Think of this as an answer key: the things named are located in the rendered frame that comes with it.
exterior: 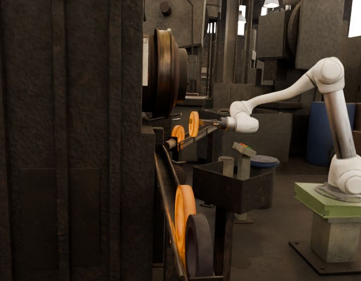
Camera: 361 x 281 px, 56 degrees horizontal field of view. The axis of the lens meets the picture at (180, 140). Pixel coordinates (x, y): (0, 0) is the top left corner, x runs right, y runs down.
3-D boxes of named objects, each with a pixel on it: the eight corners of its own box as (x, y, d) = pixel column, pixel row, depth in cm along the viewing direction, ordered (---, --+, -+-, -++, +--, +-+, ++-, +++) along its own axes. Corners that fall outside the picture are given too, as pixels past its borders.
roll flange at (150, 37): (137, 123, 158) (138, 19, 150) (135, 114, 204) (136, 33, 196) (158, 124, 159) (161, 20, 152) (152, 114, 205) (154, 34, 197)
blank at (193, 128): (194, 113, 200) (200, 114, 201) (190, 109, 215) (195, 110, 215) (191, 139, 204) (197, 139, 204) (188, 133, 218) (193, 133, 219)
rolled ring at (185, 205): (188, 257, 101) (177, 258, 101) (183, 200, 111) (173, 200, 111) (199, 238, 86) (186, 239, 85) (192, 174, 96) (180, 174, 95)
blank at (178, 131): (174, 151, 236) (178, 152, 234) (169, 135, 226) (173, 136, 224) (182, 136, 246) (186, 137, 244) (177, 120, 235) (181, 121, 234)
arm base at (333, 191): (335, 185, 225) (337, 178, 224) (362, 198, 205) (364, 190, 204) (313, 186, 219) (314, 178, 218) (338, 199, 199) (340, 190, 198)
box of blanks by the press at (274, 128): (219, 177, 398) (223, 111, 385) (190, 161, 473) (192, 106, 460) (288, 170, 439) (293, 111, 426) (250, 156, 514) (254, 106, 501)
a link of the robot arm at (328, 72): (365, 185, 196) (376, 198, 175) (335, 190, 201) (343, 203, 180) (337, 54, 187) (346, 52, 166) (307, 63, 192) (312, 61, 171)
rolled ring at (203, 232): (199, 200, 87) (186, 200, 86) (216, 242, 69) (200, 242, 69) (194, 262, 92) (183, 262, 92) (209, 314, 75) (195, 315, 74)
